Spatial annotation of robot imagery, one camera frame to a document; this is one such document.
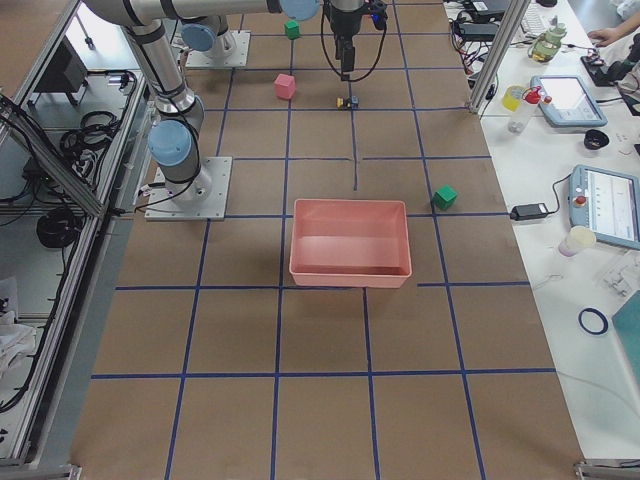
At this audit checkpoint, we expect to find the aluminium frame post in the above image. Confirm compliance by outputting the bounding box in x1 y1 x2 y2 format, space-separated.
467 0 529 113

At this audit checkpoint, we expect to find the yellow tape roll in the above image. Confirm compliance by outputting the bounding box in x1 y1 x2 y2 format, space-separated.
501 85 528 112

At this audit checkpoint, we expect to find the black small bowl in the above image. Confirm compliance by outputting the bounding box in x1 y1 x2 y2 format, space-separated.
583 129 610 151

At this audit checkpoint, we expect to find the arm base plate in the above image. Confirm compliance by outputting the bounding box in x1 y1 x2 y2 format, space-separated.
144 157 232 221
186 30 251 69

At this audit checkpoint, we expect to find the teach pendant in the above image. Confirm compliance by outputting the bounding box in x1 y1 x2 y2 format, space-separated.
530 75 608 128
568 165 639 250

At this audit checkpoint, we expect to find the green cube near tray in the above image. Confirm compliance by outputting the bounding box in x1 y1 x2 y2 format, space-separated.
431 184 458 211

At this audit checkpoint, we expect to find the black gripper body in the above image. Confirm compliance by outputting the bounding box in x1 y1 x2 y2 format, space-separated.
327 0 365 40

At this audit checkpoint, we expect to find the pink cube centre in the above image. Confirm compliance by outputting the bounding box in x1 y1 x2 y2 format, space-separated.
273 74 296 100

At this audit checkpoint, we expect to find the blue tape ring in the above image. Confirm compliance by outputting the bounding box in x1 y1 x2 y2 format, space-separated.
578 308 609 335

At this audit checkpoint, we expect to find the yellow push button switch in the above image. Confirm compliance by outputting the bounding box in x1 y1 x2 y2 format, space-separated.
336 95 360 110

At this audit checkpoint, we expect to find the pink plastic tray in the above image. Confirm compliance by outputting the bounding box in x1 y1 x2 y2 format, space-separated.
289 199 412 288

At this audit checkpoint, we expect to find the teach pendant far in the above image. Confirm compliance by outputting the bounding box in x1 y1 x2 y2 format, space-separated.
530 75 608 128

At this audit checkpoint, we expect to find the clear squeeze bottle red cap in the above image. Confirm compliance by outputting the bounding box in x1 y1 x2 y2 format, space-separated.
507 85 542 134

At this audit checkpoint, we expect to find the black power adapter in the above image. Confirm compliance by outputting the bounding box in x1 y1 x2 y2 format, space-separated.
509 203 550 221

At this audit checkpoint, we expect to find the teach pendant near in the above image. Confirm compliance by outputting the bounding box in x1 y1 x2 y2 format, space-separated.
568 165 639 250

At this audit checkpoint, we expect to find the green cube near arm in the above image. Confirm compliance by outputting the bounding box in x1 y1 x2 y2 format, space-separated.
284 20 301 40

